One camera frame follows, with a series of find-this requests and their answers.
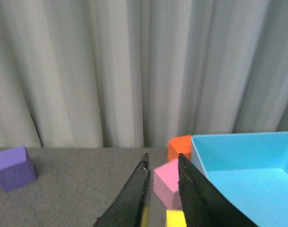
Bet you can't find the purple foam block at back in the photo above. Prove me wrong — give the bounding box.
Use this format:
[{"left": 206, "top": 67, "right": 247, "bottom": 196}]
[{"left": 0, "top": 145, "right": 36, "bottom": 192}]

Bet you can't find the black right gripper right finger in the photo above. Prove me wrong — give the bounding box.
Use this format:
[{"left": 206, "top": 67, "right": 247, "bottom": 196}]
[{"left": 178, "top": 153, "right": 257, "bottom": 227}]

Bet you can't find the pink foam block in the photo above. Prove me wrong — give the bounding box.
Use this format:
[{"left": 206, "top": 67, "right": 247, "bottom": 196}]
[{"left": 153, "top": 158, "right": 182, "bottom": 210}]

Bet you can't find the grey curtain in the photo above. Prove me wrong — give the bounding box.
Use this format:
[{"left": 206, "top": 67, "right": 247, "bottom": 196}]
[{"left": 0, "top": 0, "right": 288, "bottom": 148}]

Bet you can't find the orange foam block near bin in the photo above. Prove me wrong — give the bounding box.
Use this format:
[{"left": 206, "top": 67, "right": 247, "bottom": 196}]
[{"left": 167, "top": 135, "right": 192, "bottom": 161}]

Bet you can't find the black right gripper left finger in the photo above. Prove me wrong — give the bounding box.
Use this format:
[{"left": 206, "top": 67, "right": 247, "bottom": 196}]
[{"left": 94, "top": 153, "right": 151, "bottom": 227}]

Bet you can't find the blue plastic bin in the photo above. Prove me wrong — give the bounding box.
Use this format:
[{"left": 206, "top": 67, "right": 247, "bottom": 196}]
[{"left": 192, "top": 131, "right": 288, "bottom": 227}]

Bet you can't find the yellow foam block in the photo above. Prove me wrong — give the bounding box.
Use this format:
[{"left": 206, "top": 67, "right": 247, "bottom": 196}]
[{"left": 140, "top": 207, "right": 187, "bottom": 227}]

